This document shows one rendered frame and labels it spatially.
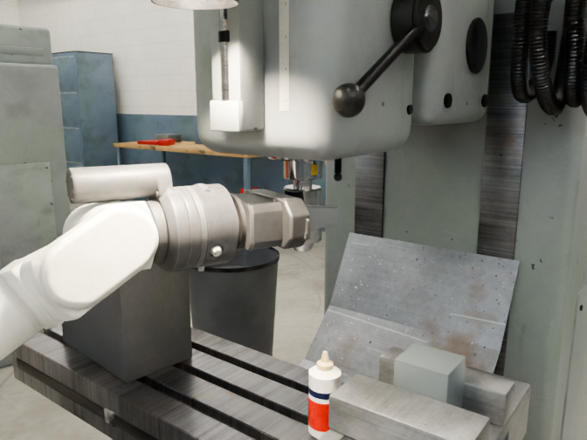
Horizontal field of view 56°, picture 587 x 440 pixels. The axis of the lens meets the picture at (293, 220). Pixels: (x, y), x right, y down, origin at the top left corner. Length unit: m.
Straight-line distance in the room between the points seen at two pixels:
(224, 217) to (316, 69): 0.17
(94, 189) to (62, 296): 0.11
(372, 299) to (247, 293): 1.59
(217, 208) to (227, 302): 2.02
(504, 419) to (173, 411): 0.42
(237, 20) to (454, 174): 0.53
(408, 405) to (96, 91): 7.54
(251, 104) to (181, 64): 6.68
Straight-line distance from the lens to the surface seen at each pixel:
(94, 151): 7.93
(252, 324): 2.65
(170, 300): 0.87
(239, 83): 0.54
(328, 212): 0.65
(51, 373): 1.01
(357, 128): 0.56
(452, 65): 0.72
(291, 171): 0.64
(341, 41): 0.54
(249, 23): 0.56
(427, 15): 0.62
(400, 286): 1.00
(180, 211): 0.55
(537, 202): 0.93
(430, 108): 0.68
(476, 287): 0.96
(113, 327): 0.87
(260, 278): 2.58
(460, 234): 0.97
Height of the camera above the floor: 1.37
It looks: 12 degrees down
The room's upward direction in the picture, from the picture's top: straight up
